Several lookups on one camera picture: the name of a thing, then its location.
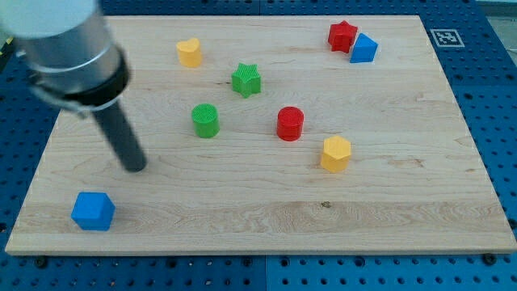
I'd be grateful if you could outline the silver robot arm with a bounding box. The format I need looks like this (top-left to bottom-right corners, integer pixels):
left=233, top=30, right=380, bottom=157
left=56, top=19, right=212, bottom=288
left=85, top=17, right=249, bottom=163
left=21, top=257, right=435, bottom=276
left=1, top=0, right=130, bottom=116

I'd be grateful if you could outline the blue cube block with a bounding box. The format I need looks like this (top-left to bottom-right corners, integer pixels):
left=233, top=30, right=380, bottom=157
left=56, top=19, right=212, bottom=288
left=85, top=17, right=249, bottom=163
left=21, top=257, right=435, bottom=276
left=71, top=192, right=116, bottom=231

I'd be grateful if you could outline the wooden board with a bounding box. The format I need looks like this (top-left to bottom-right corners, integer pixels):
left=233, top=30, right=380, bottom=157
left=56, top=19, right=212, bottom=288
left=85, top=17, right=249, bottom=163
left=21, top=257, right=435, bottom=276
left=6, top=15, right=516, bottom=256

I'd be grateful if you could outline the red cylinder block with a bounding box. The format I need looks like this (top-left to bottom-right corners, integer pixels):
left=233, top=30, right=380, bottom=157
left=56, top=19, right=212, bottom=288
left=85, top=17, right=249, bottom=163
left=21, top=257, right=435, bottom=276
left=276, top=107, right=305, bottom=141

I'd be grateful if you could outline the green cylinder block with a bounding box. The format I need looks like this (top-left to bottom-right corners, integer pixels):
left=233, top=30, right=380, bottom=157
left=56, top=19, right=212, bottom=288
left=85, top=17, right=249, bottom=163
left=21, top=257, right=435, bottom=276
left=191, top=103, right=220, bottom=138

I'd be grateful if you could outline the green star block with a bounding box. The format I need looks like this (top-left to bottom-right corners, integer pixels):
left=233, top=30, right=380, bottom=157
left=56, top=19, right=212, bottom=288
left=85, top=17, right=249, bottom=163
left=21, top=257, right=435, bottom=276
left=231, top=63, right=262, bottom=99

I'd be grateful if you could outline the yellow hexagon block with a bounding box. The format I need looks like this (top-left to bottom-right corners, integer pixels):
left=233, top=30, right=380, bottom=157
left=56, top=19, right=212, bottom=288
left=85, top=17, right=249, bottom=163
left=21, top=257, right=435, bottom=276
left=320, top=136, right=351, bottom=173

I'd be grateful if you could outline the yellow heart block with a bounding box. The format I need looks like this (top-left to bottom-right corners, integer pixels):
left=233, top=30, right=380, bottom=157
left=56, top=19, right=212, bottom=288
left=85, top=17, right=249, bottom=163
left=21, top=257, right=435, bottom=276
left=176, top=38, right=203, bottom=68

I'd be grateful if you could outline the red star block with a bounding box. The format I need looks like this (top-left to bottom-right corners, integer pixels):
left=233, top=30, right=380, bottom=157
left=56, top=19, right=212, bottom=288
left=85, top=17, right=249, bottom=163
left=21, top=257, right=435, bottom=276
left=328, top=20, right=358, bottom=53

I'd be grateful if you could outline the blue triangle block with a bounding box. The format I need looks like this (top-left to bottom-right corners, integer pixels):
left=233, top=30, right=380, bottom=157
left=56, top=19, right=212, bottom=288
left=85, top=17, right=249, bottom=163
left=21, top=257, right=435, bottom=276
left=350, top=33, right=378, bottom=63

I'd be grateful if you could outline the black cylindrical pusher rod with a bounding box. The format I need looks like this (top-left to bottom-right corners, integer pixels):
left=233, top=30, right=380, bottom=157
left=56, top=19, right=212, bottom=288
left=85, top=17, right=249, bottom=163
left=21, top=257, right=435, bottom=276
left=93, top=102, right=147, bottom=172

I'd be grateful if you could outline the white fiducial marker tag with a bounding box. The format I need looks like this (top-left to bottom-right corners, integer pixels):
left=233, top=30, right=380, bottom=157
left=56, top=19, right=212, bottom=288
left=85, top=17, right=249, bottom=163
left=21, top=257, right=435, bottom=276
left=430, top=28, right=464, bottom=48

